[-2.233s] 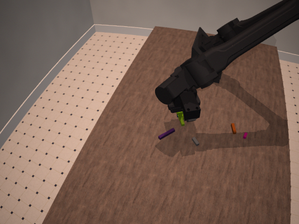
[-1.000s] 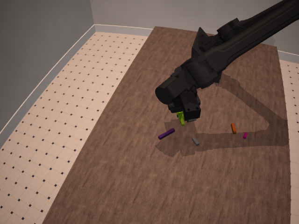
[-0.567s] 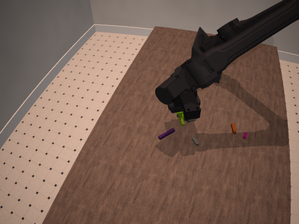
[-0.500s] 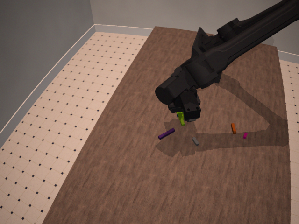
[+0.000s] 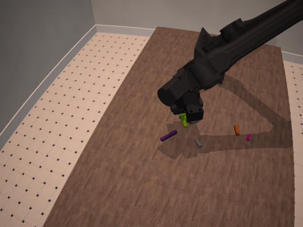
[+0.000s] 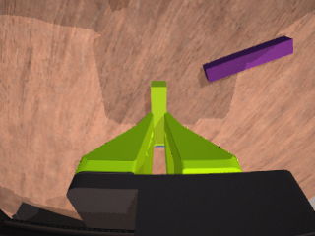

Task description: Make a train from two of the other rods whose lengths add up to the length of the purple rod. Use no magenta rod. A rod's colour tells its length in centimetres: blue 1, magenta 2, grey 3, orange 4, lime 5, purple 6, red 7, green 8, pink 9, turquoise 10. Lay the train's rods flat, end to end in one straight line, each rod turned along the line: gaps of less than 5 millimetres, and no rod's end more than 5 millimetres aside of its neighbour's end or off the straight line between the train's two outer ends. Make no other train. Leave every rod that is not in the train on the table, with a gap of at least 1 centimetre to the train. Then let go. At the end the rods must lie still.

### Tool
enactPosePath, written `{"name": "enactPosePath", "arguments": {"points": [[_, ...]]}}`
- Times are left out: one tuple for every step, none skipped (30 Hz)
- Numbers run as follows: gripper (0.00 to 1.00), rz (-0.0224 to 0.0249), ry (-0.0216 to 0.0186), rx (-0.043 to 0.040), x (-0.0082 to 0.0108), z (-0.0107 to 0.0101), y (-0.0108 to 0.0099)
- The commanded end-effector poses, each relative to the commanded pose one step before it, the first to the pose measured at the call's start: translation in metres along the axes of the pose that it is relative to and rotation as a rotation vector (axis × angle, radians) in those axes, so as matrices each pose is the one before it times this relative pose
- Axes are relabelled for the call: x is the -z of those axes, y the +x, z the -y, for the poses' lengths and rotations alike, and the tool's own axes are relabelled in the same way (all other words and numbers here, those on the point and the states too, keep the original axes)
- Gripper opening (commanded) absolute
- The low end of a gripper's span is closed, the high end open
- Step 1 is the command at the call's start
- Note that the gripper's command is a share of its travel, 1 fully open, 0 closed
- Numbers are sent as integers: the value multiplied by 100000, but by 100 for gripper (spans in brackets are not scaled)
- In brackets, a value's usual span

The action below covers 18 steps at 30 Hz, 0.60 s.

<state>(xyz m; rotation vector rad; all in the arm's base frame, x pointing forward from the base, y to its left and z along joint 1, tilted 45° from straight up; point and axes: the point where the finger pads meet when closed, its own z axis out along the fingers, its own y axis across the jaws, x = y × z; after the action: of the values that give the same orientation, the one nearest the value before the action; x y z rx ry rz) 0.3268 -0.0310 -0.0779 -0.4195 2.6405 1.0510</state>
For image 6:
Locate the purple rod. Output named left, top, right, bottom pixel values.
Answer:
left=203, top=36, right=293, bottom=83

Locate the lime green rectangular bar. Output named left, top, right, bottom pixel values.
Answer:
left=151, top=81, right=166, bottom=146

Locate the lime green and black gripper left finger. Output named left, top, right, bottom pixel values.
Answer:
left=74, top=112, right=154, bottom=175

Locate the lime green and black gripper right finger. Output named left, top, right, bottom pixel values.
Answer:
left=164, top=112, right=242, bottom=174

